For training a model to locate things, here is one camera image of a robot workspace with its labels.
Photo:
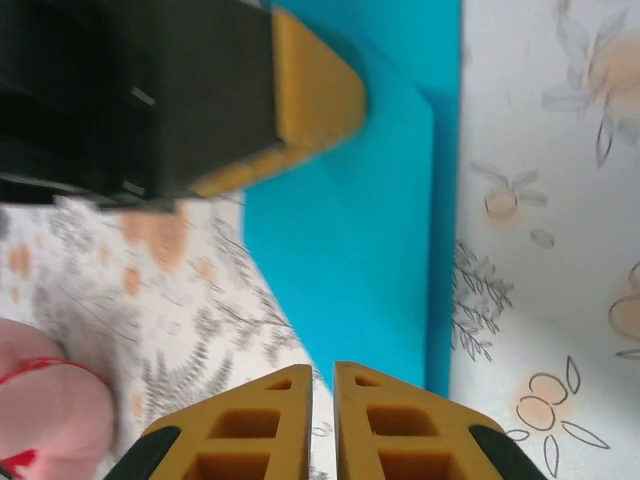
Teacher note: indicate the floral print table mat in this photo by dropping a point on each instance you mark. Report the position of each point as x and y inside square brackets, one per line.
[550, 250]

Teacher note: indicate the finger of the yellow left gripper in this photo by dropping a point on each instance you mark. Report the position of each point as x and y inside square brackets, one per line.
[315, 100]

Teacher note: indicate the pink pig plush red dress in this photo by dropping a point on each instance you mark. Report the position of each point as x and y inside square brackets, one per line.
[50, 400]

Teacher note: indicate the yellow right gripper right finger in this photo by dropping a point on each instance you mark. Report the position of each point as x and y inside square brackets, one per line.
[415, 440]

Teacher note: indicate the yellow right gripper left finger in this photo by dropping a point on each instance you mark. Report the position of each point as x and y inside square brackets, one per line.
[235, 440]

